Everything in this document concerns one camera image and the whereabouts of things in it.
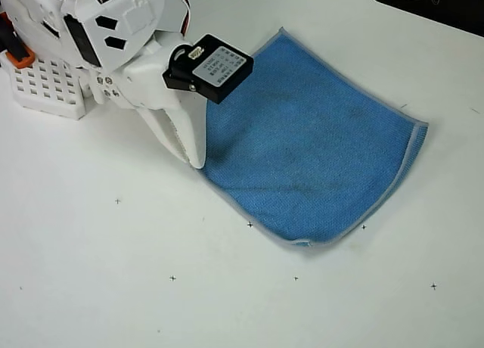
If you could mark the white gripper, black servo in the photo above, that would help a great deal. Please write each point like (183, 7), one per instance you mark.
(151, 84)

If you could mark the blue microfibre cloth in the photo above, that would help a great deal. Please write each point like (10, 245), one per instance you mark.
(302, 136)

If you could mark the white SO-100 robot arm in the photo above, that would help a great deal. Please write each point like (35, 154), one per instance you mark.
(34, 22)

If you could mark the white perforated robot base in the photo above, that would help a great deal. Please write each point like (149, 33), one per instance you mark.
(45, 91)

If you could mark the orange and black clamp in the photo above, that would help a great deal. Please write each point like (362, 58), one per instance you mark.
(20, 58)

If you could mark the black mat with line drawing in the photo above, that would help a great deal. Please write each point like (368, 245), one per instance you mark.
(453, 7)

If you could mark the black camera module, grey label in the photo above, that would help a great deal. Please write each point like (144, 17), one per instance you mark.
(215, 72)

